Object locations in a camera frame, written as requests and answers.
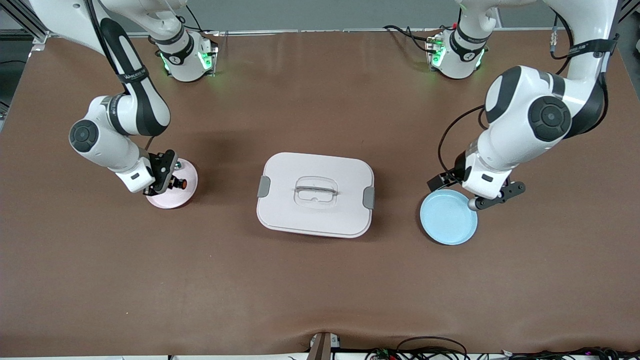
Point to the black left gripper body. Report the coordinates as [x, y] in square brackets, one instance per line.
[456, 174]

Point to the black switch with orange button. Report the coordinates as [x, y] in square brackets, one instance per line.
[181, 184]

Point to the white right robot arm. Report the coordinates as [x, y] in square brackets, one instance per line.
[125, 105]

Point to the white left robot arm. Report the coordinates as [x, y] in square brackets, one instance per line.
[530, 120]

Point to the round pink plate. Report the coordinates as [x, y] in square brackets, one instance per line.
[180, 199]

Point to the round light blue plate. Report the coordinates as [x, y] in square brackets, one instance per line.
[447, 222]

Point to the white lidded storage box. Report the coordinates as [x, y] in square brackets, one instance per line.
[315, 210]

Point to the brown table cover sheet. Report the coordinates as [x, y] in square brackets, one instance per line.
[320, 280]

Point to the metal mount post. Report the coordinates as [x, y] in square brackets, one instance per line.
[322, 347]

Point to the aluminium frame profile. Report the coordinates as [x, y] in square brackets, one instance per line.
[15, 20]

